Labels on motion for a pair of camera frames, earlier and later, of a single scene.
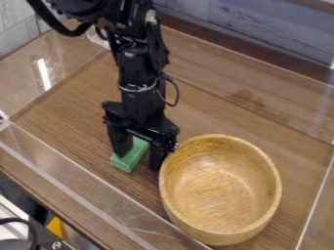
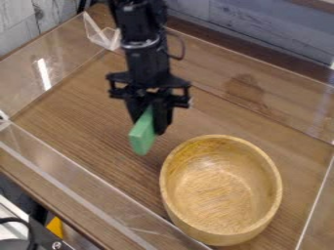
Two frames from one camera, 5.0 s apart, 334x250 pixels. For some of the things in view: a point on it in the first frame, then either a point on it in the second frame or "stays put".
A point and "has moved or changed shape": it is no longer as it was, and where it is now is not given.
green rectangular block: [124, 163] has moved or changed shape
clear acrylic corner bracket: [96, 37] stays put
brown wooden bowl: [219, 188] stays put
